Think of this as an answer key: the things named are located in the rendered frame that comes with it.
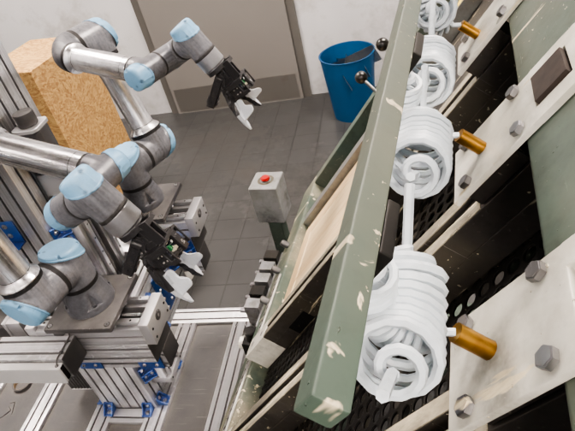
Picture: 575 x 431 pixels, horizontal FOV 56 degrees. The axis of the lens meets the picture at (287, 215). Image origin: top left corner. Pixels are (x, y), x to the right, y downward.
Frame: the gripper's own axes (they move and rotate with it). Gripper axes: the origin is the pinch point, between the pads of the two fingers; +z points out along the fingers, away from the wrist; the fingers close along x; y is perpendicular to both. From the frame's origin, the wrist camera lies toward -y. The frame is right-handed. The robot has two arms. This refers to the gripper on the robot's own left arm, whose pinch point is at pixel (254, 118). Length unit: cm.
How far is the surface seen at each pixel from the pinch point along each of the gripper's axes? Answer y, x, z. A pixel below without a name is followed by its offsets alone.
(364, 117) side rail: 19.7, 23.1, 29.3
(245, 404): -20, -72, 40
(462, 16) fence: 66, -4, 8
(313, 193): -13.8, 18.9, 44.0
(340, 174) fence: 9.9, -0.4, 32.2
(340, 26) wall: -45, 289, 67
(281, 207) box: -30, 21, 44
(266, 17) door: -87, 282, 24
